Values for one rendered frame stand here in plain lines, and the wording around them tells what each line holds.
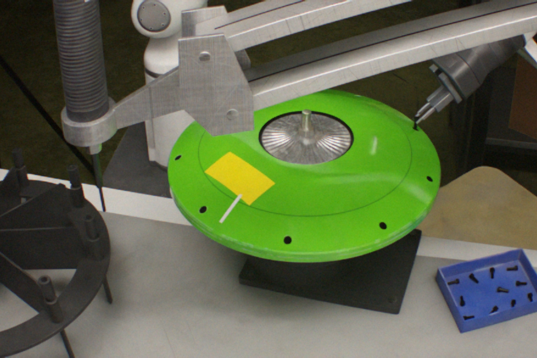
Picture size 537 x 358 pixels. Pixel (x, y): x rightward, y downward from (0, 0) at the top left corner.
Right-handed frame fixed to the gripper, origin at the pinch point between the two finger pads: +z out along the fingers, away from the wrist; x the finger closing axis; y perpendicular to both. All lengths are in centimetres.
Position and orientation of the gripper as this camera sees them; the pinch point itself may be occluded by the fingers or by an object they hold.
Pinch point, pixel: (415, 120)
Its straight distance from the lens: 94.0
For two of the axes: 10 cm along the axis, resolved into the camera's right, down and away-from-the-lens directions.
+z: -7.6, 6.4, 1.2
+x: 3.6, 5.6, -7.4
